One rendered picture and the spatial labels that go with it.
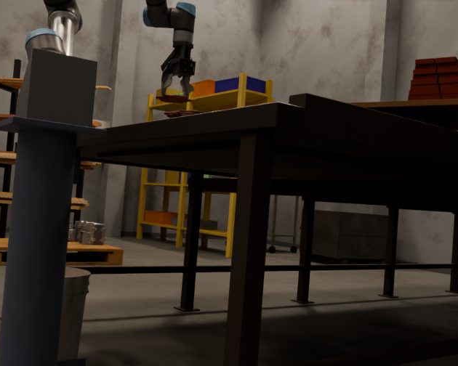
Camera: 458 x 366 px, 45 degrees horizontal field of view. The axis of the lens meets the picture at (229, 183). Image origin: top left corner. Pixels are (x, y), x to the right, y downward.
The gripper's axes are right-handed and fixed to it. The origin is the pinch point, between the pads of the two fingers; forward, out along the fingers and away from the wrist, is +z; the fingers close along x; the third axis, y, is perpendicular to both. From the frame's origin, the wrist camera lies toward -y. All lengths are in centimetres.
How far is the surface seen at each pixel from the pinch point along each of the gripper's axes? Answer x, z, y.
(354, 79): 546, -148, -391
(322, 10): 550, -273, -480
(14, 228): -58, 49, 16
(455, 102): 44, -1, 89
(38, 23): 143, -177, -663
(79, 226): 118, 92, -365
